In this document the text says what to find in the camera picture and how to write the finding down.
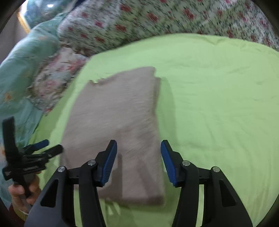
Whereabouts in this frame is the teal floral blanket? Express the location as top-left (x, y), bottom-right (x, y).
top-left (0, 13), bottom-right (68, 203)

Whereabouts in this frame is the gold picture frame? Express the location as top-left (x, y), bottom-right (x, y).
top-left (17, 5), bottom-right (30, 34)

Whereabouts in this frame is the red floral white quilt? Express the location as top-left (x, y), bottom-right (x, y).
top-left (57, 1), bottom-right (278, 56)

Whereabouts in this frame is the person's left hand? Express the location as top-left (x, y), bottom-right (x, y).
top-left (8, 172), bottom-right (41, 215)

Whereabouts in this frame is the lime green bed sheet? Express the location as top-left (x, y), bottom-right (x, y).
top-left (30, 34), bottom-right (278, 226)

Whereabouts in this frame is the pink floral ruffled pillow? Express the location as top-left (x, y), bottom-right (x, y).
top-left (27, 47), bottom-right (89, 114)

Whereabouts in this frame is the beige knit sweater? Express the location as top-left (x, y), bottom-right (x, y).
top-left (60, 67), bottom-right (165, 205)

